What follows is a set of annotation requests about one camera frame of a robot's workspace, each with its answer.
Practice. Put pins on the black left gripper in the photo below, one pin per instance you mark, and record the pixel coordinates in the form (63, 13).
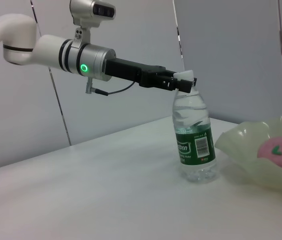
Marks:
(130, 71)

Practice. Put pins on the clear green-label water bottle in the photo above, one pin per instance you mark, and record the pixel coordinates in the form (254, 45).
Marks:
(195, 155)

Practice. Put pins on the translucent green fruit bowl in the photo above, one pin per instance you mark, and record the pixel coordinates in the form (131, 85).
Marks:
(243, 155)

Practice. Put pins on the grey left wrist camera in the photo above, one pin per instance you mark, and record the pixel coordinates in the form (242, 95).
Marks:
(93, 10)

